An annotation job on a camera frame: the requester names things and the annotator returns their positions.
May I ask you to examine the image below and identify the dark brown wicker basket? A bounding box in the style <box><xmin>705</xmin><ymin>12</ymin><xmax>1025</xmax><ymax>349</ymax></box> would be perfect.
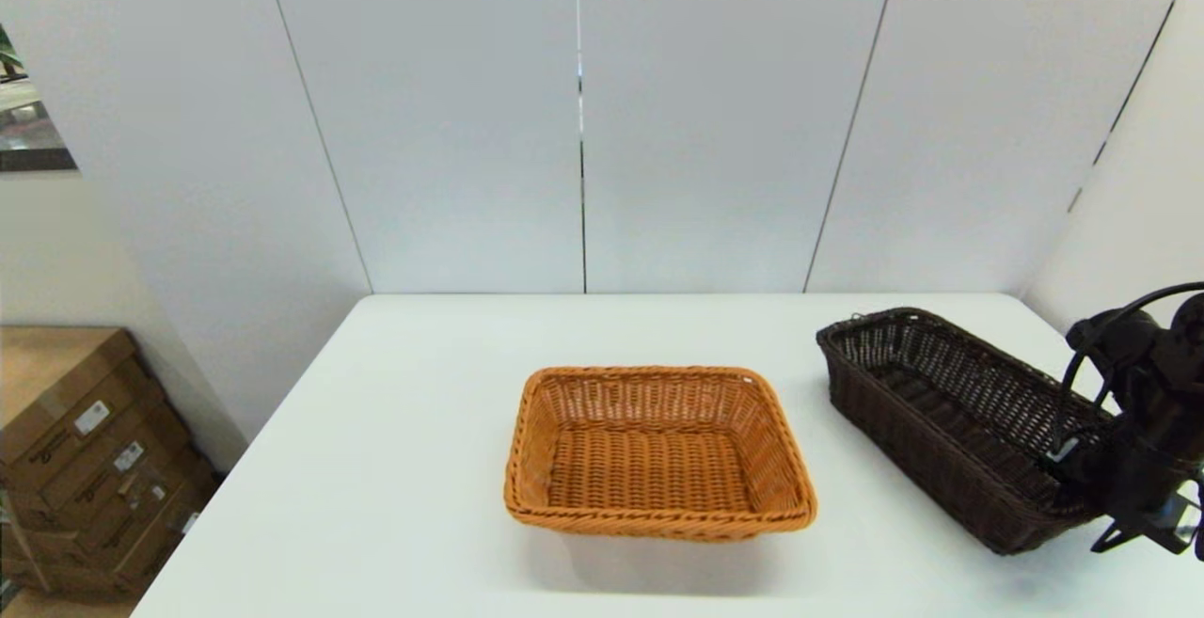
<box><xmin>816</xmin><ymin>307</ymin><xmax>1125</xmax><ymax>556</ymax></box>

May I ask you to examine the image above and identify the orange wicker basket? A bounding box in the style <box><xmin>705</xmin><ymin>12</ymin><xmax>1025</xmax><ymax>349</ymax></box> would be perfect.
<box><xmin>502</xmin><ymin>366</ymin><xmax>817</xmax><ymax>543</ymax></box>

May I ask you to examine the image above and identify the brown cardboard box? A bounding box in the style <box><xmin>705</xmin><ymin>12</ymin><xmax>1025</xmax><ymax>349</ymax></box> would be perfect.
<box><xmin>0</xmin><ymin>439</ymin><xmax>215</xmax><ymax>581</ymax></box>
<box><xmin>0</xmin><ymin>326</ymin><xmax>170</xmax><ymax>487</ymax></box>
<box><xmin>0</xmin><ymin>402</ymin><xmax>197</xmax><ymax>534</ymax></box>
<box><xmin>0</xmin><ymin>472</ymin><xmax>224</xmax><ymax>600</ymax></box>

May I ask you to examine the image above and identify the grey background counter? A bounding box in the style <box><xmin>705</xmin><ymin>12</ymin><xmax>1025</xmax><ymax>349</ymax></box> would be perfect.
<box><xmin>0</xmin><ymin>82</ymin><xmax>78</xmax><ymax>173</ymax></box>

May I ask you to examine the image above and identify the green potted plant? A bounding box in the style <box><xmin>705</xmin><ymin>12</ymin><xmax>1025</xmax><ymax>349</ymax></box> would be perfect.
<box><xmin>0</xmin><ymin>24</ymin><xmax>26</xmax><ymax>83</ymax></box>

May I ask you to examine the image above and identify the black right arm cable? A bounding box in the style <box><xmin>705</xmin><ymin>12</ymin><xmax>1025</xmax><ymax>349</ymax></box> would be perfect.
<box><xmin>1055</xmin><ymin>281</ymin><xmax>1204</xmax><ymax>454</ymax></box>

